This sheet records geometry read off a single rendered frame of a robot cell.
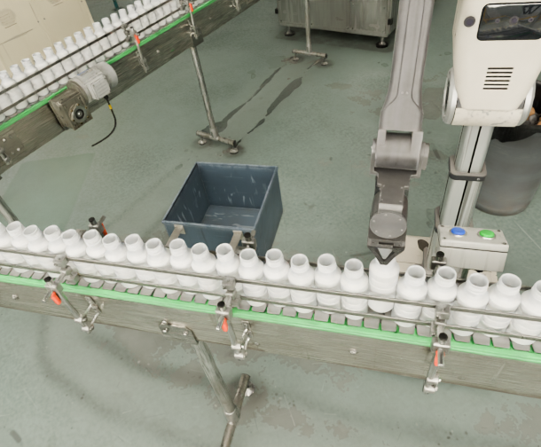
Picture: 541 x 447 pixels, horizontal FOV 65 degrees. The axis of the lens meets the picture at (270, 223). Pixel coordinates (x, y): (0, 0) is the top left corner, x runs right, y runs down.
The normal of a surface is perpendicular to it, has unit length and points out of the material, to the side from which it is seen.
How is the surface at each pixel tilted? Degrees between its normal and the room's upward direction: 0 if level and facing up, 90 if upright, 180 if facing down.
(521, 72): 90
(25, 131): 90
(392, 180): 3
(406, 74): 63
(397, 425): 0
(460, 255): 70
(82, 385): 0
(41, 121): 90
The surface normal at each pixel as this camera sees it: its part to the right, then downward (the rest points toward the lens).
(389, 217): -0.26, 0.69
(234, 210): -0.12, -0.70
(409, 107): -0.27, 0.31
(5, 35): 0.84, 0.30
